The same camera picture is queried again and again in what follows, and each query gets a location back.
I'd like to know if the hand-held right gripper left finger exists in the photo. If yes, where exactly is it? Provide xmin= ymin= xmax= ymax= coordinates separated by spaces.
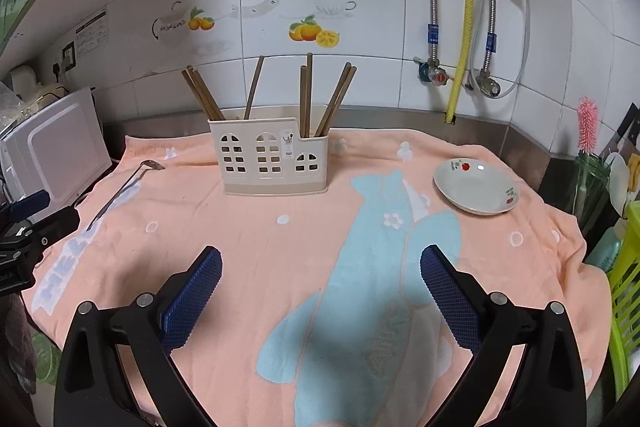
xmin=54 ymin=245 xmax=223 ymax=427

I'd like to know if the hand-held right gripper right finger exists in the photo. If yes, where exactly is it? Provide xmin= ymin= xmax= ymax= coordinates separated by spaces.
xmin=419 ymin=244 xmax=587 ymax=427

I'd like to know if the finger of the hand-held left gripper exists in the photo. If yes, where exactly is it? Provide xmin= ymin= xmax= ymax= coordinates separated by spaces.
xmin=30 ymin=207 xmax=81 ymax=256
xmin=10 ymin=191 xmax=51 ymax=222

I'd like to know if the cream plastic utensil holder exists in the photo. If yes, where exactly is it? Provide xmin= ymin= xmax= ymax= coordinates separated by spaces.
xmin=208 ymin=104 xmax=331 ymax=196

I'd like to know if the bunch of wooden chopsticks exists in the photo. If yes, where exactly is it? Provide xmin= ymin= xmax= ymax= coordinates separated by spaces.
xmin=181 ymin=53 xmax=358 ymax=138

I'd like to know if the white microwave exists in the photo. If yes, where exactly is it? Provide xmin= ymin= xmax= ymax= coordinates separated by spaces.
xmin=0 ymin=87 xmax=113 ymax=219

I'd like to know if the peach printed towel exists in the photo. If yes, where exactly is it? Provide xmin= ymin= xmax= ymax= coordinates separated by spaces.
xmin=22 ymin=127 xmax=613 ymax=427

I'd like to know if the clear plastic bag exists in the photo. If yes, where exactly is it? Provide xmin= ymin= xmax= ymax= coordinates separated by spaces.
xmin=0 ymin=82 xmax=24 ymax=128

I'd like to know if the white floral dish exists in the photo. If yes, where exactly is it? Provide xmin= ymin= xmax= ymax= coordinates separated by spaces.
xmin=433 ymin=158 xmax=521 ymax=215

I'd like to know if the metal spoon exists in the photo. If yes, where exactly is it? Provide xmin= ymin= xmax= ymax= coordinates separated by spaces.
xmin=87 ymin=159 xmax=166 ymax=230

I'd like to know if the white kettle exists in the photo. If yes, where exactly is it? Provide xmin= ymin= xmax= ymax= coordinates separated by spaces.
xmin=9 ymin=65 xmax=41 ymax=96

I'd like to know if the teal bottle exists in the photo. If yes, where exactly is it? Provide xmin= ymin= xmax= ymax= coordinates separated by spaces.
xmin=586 ymin=226 xmax=624 ymax=274

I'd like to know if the lime green dish rack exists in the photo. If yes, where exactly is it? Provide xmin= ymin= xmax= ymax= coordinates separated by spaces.
xmin=604 ymin=201 xmax=640 ymax=401

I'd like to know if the green glass jar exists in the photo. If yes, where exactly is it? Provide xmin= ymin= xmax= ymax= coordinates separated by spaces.
xmin=571 ymin=151 xmax=612 ymax=229

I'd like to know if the white rice paddle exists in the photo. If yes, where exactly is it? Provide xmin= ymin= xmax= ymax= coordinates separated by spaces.
xmin=607 ymin=152 xmax=631 ymax=214

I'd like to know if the metal valve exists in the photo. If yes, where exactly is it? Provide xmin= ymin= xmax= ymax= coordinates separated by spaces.
xmin=471 ymin=68 xmax=502 ymax=98

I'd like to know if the pink bottle brush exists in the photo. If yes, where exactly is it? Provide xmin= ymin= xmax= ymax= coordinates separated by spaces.
xmin=576 ymin=97 xmax=600 ymax=208

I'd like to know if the wall notice sticker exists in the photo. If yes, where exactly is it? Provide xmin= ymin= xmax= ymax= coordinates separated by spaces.
xmin=74 ymin=9 xmax=110 ymax=56

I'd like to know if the yellow-handled tool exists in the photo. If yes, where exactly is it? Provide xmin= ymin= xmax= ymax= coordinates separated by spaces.
xmin=626 ymin=154 xmax=640 ymax=194

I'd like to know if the red-handled valve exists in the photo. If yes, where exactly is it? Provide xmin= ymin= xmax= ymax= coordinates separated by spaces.
xmin=416 ymin=58 xmax=454 ymax=88

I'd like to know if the black-handled kitchen knife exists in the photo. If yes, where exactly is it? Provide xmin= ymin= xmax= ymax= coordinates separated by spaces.
xmin=600 ymin=103 xmax=640 ymax=158

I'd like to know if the thin white hose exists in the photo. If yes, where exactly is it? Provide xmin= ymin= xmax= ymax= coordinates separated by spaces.
xmin=464 ymin=0 xmax=532 ymax=99

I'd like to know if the yellow gas hose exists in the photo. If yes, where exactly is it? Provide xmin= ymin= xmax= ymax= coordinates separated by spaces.
xmin=444 ymin=0 xmax=489 ymax=126

